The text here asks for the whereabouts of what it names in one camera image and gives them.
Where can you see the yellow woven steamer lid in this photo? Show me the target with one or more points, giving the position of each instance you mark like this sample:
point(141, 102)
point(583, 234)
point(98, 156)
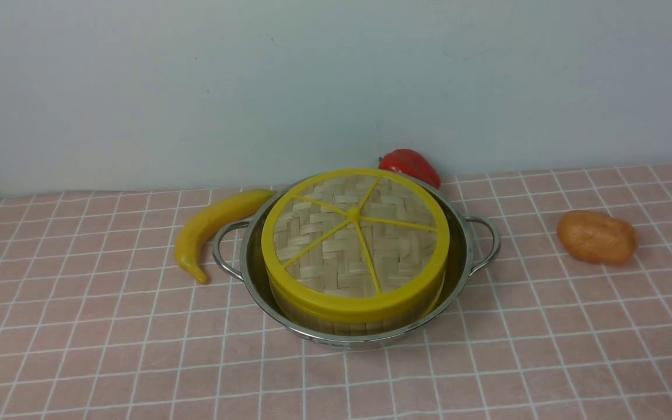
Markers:
point(355, 224)

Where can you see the stainless steel pot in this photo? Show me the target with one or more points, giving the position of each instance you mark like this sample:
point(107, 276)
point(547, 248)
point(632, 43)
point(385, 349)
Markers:
point(475, 242)

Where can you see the red bell pepper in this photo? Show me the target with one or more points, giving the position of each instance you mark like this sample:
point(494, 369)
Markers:
point(410, 163)

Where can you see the yellow plastic banana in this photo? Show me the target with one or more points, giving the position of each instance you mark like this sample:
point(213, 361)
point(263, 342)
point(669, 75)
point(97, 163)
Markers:
point(205, 224)

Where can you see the pink checkered tablecloth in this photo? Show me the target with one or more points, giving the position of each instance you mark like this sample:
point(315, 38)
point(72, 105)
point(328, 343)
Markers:
point(97, 322)

